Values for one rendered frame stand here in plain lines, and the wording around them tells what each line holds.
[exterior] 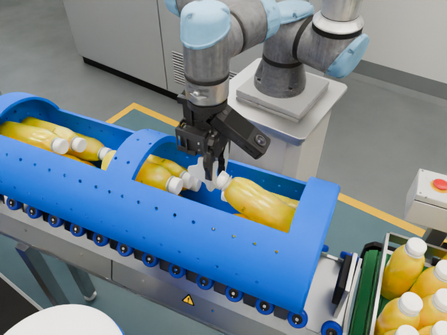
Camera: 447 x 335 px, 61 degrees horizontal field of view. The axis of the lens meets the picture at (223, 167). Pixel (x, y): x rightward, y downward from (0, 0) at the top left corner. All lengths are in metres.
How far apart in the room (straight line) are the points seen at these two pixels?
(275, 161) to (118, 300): 1.22
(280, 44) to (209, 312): 0.70
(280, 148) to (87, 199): 0.53
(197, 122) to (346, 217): 1.79
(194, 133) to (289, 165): 0.49
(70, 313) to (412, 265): 0.72
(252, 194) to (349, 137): 2.22
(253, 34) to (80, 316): 0.63
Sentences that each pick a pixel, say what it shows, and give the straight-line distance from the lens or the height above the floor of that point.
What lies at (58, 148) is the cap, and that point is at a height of 1.16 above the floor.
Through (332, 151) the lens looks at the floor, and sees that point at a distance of 2.80.
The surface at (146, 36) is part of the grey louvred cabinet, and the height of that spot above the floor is 0.51.
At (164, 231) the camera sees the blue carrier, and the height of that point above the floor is 1.15.
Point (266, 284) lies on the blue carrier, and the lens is 0.77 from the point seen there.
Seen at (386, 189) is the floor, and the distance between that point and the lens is 2.64.
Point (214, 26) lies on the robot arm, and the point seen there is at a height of 1.55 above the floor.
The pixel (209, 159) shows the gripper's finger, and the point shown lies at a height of 1.31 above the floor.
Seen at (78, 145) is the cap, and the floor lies 1.12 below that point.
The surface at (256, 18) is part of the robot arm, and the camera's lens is 0.66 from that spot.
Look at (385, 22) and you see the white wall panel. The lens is 3.50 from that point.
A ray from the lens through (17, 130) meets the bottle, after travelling 1.11.
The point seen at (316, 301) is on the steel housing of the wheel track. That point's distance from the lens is 0.98.
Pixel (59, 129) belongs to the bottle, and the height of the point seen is 1.14.
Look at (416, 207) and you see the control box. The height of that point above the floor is 1.06.
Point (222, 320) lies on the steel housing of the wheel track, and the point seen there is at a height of 0.86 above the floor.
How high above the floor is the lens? 1.78
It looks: 44 degrees down
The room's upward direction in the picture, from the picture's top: straight up
